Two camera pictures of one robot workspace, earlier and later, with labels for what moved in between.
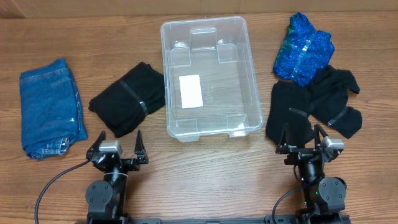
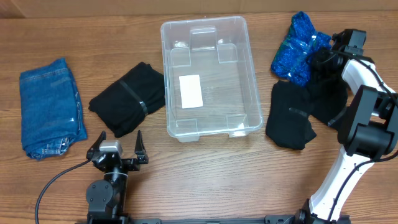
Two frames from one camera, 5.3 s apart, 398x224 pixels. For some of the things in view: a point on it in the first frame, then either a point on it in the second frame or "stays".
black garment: [126, 104] stays
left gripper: [142, 157] stays
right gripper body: [298, 153] → [319, 64]
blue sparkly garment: [304, 51] stays
